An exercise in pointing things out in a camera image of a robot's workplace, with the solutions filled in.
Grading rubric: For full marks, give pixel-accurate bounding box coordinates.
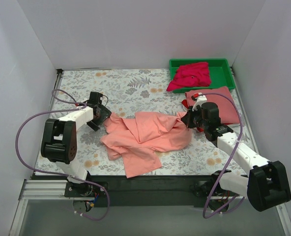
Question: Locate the salmon pink t shirt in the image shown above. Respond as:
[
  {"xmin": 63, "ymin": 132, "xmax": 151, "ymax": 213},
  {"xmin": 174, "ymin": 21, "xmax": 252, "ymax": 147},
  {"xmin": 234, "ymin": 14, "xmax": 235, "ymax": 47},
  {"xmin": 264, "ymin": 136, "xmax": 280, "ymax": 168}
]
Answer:
[{"xmin": 100, "ymin": 112, "xmax": 192, "ymax": 178}]

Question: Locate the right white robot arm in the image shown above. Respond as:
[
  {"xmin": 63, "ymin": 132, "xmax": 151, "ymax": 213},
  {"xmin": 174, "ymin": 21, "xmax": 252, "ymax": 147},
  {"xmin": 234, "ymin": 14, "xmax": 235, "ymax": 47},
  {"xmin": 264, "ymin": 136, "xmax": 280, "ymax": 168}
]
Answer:
[{"xmin": 181, "ymin": 102, "xmax": 291, "ymax": 212}]

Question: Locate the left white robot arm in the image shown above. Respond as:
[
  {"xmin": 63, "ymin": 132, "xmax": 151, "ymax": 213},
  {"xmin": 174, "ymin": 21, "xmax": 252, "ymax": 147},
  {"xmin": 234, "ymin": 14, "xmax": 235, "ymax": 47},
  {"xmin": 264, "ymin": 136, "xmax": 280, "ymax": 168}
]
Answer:
[{"xmin": 40, "ymin": 92, "xmax": 111, "ymax": 197}]

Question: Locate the folded dusty pink t shirt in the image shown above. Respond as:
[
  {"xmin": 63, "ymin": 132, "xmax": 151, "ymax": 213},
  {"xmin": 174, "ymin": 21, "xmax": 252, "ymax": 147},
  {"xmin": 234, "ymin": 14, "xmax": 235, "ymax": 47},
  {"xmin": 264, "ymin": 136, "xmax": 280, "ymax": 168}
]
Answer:
[{"xmin": 185, "ymin": 87, "xmax": 239, "ymax": 125}]

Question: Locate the folded red t shirt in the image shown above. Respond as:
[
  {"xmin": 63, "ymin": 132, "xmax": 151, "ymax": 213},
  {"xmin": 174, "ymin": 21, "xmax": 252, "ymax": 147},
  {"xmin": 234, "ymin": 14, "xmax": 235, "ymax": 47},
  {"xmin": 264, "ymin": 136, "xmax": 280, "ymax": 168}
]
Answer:
[{"xmin": 181, "ymin": 99, "xmax": 189, "ymax": 109}]

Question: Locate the floral patterned table mat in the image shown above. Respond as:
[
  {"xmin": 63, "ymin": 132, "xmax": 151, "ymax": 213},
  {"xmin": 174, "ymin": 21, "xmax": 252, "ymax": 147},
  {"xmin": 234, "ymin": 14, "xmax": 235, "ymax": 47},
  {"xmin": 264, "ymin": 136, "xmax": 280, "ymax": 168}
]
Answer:
[{"xmin": 34, "ymin": 68, "xmax": 262, "ymax": 177}]

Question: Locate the crimson crumpled t shirt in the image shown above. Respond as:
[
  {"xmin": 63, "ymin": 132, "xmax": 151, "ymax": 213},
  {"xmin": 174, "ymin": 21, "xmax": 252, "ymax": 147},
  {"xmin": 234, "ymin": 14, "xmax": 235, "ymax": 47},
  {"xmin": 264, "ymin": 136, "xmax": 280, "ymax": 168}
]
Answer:
[{"xmin": 166, "ymin": 62, "xmax": 211, "ymax": 91}]

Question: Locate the green plastic tray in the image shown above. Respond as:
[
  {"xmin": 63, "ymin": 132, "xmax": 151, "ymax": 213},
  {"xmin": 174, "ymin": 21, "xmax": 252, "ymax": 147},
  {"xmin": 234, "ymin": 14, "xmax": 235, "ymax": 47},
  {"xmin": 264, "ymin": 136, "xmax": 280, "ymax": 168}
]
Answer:
[{"xmin": 169, "ymin": 58, "xmax": 236, "ymax": 93}]

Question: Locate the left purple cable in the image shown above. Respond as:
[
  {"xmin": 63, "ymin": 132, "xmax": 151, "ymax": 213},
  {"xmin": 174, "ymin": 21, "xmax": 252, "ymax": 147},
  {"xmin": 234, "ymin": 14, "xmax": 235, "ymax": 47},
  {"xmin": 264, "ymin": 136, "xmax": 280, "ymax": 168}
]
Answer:
[{"xmin": 15, "ymin": 88, "xmax": 112, "ymax": 221}]

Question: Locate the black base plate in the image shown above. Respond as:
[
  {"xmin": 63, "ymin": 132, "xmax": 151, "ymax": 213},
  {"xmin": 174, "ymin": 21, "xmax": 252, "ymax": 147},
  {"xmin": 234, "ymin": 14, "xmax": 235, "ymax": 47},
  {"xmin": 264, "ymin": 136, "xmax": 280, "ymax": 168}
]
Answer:
[{"xmin": 31, "ymin": 172, "xmax": 269, "ymax": 208}]

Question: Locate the aluminium front rail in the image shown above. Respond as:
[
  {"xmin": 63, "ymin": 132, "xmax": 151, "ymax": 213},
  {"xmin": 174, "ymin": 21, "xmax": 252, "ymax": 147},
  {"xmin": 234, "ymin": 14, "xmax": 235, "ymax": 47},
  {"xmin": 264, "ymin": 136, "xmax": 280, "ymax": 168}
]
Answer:
[{"xmin": 9, "ymin": 178, "xmax": 291, "ymax": 236}]

